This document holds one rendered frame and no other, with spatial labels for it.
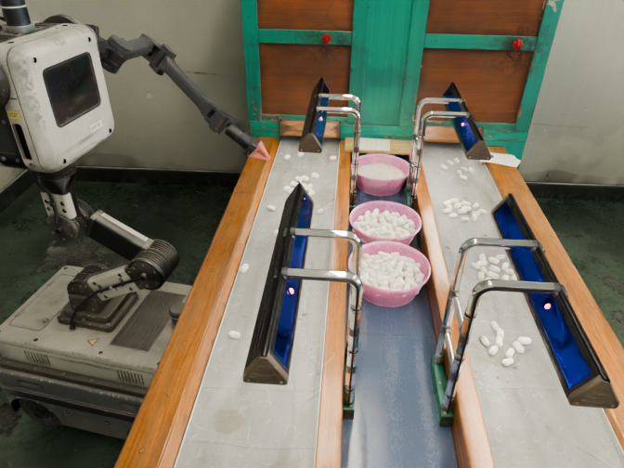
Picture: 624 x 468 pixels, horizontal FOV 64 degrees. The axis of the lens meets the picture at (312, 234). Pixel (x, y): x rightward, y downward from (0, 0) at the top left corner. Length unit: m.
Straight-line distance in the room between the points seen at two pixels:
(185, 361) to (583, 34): 2.97
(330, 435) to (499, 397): 0.44
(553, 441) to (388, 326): 0.53
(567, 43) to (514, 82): 1.04
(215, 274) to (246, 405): 0.49
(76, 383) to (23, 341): 0.23
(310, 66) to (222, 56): 1.06
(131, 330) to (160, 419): 0.70
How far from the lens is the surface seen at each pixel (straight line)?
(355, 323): 1.08
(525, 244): 1.20
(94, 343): 1.90
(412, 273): 1.68
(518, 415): 1.34
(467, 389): 1.32
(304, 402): 1.27
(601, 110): 3.78
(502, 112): 2.58
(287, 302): 1.00
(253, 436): 1.22
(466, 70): 2.47
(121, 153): 3.84
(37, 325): 2.05
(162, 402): 1.28
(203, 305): 1.49
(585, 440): 1.36
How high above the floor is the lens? 1.75
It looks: 34 degrees down
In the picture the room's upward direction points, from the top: 1 degrees clockwise
